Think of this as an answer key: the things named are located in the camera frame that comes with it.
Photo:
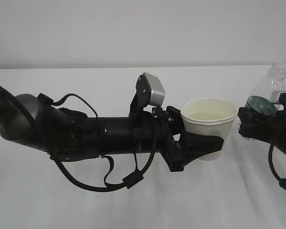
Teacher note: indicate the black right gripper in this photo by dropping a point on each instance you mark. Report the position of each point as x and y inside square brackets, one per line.
[254, 125]

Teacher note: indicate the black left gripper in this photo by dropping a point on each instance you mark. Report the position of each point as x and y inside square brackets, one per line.
[189, 147]

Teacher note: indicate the clear green-label water bottle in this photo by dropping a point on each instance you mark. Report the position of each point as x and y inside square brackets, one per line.
[259, 97]

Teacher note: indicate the white paper cup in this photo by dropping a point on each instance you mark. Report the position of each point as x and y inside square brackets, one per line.
[209, 116]

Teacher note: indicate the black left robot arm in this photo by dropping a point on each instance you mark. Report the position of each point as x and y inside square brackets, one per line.
[74, 136]

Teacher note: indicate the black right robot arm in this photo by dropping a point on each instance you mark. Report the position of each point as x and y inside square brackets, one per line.
[281, 142]

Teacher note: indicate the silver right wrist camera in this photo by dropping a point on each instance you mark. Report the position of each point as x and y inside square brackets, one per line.
[278, 97]

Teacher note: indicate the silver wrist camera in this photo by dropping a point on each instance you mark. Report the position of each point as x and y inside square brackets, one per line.
[278, 97]
[149, 91]

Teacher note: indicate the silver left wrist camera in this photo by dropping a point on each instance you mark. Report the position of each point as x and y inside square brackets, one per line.
[149, 91]

